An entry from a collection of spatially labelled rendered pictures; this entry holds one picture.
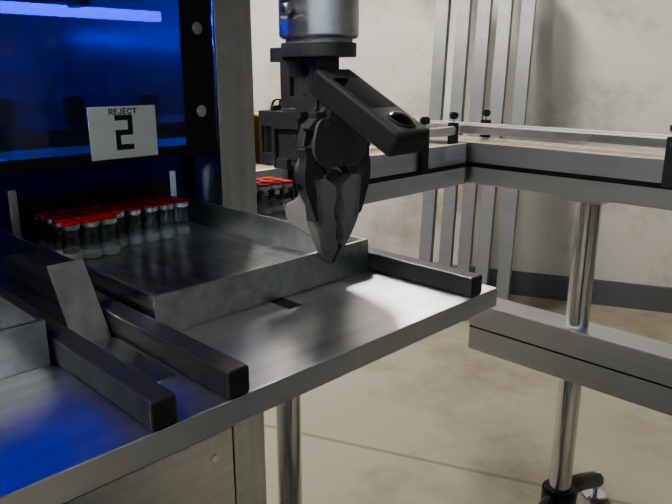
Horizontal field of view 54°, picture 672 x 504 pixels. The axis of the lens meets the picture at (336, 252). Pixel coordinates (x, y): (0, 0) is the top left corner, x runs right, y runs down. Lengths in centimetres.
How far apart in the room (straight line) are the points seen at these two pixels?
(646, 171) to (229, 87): 81
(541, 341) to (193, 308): 110
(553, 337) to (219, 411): 116
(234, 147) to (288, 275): 32
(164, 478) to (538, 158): 95
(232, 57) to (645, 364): 100
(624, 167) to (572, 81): 192
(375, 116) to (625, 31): 274
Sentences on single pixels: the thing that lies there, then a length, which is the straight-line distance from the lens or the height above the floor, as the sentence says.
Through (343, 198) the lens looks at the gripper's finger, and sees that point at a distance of 65.
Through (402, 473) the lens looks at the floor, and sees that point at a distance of 195.
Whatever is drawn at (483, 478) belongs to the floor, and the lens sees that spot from 197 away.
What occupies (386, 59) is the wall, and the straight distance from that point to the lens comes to 343.
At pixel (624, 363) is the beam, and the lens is 149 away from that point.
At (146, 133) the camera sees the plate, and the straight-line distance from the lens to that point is 83.
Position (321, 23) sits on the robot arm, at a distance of 61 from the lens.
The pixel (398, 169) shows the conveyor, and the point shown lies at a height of 90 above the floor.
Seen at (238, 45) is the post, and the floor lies 112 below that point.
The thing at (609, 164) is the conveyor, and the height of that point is 91.
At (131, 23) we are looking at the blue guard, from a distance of 83.
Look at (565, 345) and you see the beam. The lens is 153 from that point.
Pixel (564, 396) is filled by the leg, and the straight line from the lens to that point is 159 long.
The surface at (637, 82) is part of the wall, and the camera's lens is 327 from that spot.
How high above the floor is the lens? 109
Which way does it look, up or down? 15 degrees down
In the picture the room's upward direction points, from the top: straight up
